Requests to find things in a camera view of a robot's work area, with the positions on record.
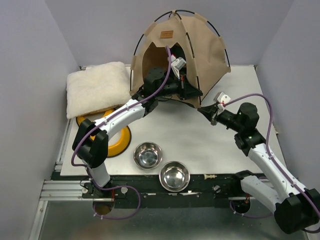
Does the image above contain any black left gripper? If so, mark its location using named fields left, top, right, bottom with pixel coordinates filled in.
left=154, top=71, right=202, bottom=100

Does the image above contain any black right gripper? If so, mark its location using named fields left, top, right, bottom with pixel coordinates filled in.
left=197, top=103, right=243, bottom=133

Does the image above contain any steel pet bowl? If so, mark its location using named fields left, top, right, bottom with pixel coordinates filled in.
left=133, top=142, right=163, bottom=170
left=159, top=161, right=190, bottom=193

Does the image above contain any black tent pole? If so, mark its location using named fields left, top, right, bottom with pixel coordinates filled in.
left=132, top=9, right=232, bottom=68
left=130, top=9, right=200, bottom=94

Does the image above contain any white fluffy pet cushion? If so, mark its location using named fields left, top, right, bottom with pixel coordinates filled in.
left=66, top=61, right=131, bottom=119

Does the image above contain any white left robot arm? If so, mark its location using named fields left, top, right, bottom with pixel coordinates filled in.
left=72, top=67, right=203, bottom=198

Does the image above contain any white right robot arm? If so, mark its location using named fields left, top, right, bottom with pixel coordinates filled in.
left=198, top=102, right=320, bottom=234

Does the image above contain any white chess piece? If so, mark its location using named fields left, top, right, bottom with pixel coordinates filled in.
left=203, top=174, right=217, bottom=180

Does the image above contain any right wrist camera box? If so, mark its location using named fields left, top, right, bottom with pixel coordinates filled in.
left=214, top=91, right=231, bottom=111

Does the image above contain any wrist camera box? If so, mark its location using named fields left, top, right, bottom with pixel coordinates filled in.
left=170, top=54, right=187, bottom=77
left=214, top=91, right=231, bottom=111

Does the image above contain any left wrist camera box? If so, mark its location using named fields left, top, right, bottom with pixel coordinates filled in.
left=170, top=54, right=187, bottom=77

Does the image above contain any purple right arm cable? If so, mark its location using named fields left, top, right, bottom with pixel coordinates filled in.
left=221, top=92, right=320, bottom=234

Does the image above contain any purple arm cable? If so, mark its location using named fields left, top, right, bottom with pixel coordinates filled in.
left=70, top=45, right=173, bottom=220
left=221, top=92, right=320, bottom=234

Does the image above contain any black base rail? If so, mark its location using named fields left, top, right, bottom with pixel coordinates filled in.
left=82, top=173, right=261, bottom=209

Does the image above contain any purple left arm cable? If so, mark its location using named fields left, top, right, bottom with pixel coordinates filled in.
left=70, top=45, right=173, bottom=220

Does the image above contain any aluminium extrusion rail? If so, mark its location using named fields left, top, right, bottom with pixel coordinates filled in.
left=40, top=174, right=248, bottom=202

